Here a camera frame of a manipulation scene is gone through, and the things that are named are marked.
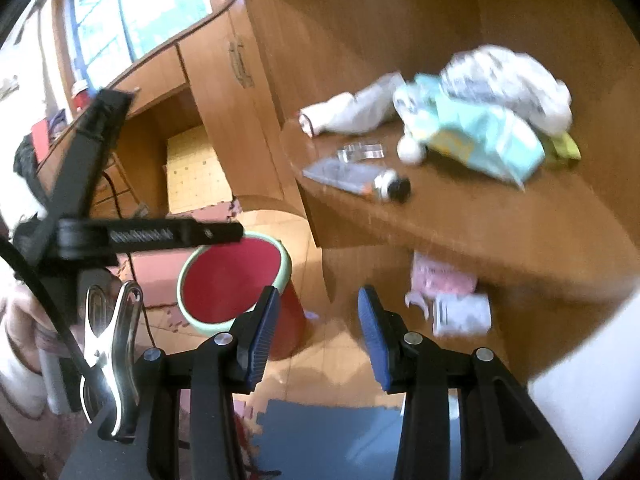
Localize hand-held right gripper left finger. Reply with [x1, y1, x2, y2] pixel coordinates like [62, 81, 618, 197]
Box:
[142, 285, 281, 480]

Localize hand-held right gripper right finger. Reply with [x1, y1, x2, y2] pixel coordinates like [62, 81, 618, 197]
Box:
[357, 285, 583, 480]

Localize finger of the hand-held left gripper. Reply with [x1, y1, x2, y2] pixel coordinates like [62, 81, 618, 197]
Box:
[107, 217, 246, 253]

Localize red bin with green rim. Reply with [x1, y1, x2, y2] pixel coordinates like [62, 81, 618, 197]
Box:
[176, 232, 307, 361]

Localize pink printed packet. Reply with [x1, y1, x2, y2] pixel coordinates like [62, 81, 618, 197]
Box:
[410, 252, 478, 296]

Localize wooden desk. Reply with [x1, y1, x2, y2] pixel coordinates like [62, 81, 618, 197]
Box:
[240, 0, 640, 386]

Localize large white plastic bag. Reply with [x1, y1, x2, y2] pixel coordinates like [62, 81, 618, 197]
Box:
[440, 45, 573, 136]

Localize person's left hand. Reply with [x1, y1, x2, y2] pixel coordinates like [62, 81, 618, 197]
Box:
[0, 280, 43, 356]

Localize pink foam mat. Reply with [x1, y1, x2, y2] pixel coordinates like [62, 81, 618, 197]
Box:
[117, 195, 251, 311]

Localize white plastic hook piece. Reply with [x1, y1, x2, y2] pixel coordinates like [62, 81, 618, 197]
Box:
[404, 290, 432, 321]

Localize red box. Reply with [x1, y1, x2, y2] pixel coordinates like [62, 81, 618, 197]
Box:
[30, 117, 51, 163]

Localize yellow foam mat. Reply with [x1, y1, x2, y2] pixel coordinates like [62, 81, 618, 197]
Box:
[165, 125, 236, 216]

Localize red container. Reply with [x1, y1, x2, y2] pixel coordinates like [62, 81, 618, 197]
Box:
[70, 82, 93, 113]

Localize white plastic tray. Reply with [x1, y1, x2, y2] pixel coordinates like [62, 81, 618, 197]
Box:
[432, 292, 493, 338]

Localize blue foam mat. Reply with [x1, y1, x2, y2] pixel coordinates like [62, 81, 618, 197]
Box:
[247, 392, 463, 480]

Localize wooden cabinet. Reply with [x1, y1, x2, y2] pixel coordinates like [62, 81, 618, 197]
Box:
[30, 0, 296, 221]

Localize metal spring clip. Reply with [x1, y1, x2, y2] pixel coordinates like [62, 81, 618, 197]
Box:
[79, 280, 146, 441]

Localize grey tube with black cap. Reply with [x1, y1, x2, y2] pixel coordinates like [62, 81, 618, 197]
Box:
[301, 156, 412, 205]

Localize clear plastic item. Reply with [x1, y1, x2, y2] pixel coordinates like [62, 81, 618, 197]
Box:
[336, 141, 387, 163]

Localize white ball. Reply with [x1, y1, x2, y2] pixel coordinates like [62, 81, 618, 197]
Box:
[397, 137, 426, 166]

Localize window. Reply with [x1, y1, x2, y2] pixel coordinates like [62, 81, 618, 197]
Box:
[55, 0, 241, 81]

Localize teal and yellow packet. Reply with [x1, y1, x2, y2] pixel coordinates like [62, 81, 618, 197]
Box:
[392, 74, 546, 188]

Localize cabinet door handle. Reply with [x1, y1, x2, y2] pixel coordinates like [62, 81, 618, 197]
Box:
[227, 35, 256, 88]

